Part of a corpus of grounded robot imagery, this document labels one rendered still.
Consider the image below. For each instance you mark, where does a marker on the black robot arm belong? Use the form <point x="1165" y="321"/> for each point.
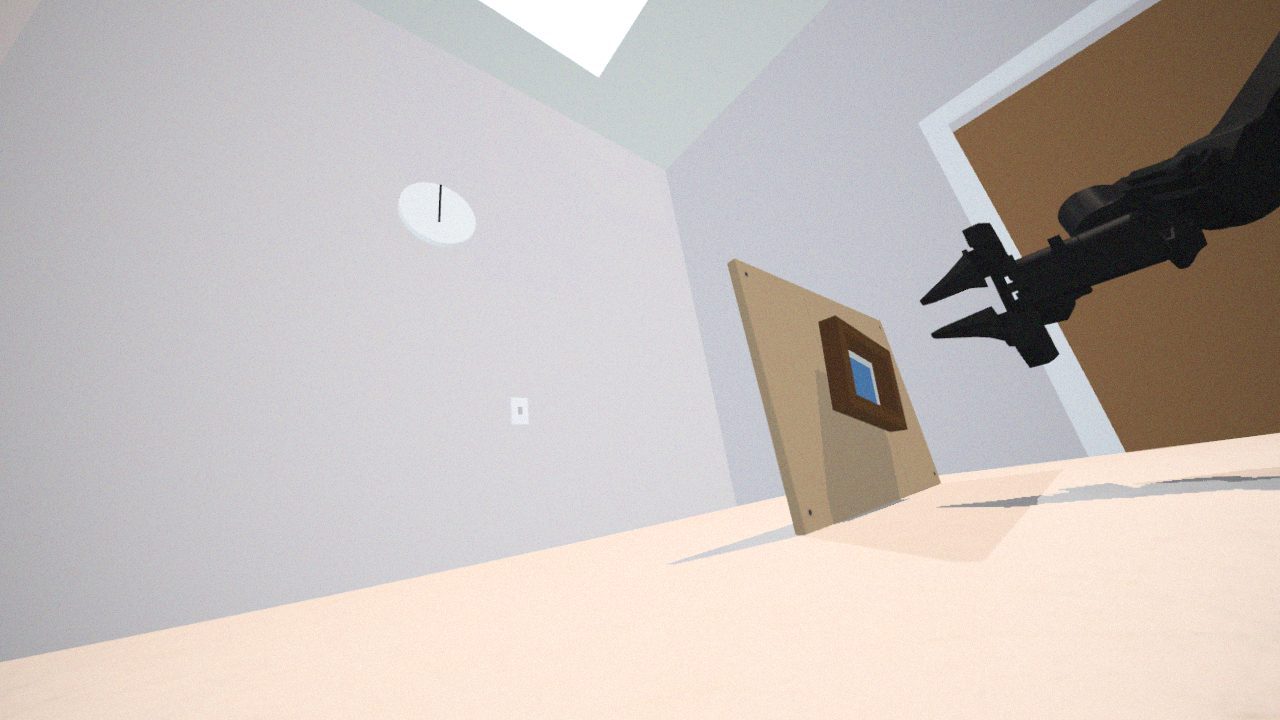
<point x="1227" y="179"/>

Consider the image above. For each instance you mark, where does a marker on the brown wooden picture frame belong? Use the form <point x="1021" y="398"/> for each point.
<point x="861" y="376"/>

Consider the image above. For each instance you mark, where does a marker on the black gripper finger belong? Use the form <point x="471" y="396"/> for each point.
<point x="984" y="323"/>
<point x="962" y="276"/>

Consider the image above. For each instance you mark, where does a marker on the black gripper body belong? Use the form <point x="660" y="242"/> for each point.
<point x="1058" y="270"/>

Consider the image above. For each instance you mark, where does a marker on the tan wooden board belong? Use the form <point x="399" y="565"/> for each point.
<point x="832" y="466"/>

